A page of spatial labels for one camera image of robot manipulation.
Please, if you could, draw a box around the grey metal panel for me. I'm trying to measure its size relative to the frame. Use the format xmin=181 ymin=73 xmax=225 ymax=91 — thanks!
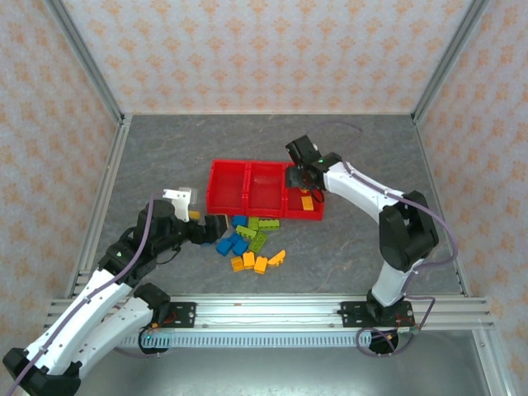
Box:
xmin=73 ymin=329 xmax=512 ymax=396

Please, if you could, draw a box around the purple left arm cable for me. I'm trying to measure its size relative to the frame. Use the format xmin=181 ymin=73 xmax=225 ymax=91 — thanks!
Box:
xmin=6 ymin=191 xmax=174 ymax=393

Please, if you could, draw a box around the thin aluminium wall rail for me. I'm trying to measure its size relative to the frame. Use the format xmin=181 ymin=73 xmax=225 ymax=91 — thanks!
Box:
xmin=122 ymin=111 xmax=416 ymax=117

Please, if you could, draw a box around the aluminium side rail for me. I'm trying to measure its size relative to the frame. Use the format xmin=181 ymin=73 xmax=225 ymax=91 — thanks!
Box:
xmin=65 ymin=115 xmax=133 ymax=298

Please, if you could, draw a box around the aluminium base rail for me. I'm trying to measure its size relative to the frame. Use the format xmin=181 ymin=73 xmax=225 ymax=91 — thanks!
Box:
xmin=44 ymin=293 xmax=496 ymax=331

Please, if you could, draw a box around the black round cable port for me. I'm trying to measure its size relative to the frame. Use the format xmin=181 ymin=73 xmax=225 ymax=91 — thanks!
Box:
xmin=138 ymin=328 xmax=174 ymax=356
xmin=369 ymin=329 xmax=400 ymax=356

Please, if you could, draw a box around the grey slotted cable duct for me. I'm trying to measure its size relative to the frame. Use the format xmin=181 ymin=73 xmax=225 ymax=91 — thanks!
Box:
xmin=119 ymin=332 xmax=372 ymax=348

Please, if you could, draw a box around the aluminium corner post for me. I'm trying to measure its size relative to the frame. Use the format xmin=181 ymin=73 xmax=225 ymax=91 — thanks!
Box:
xmin=43 ymin=0 xmax=127 ymax=125
xmin=412 ymin=0 xmax=493 ymax=125

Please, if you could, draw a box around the aluminium frame leg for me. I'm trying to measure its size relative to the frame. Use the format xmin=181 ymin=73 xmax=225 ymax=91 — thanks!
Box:
xmin=474 ymin=329 xmax=515 ymax=396

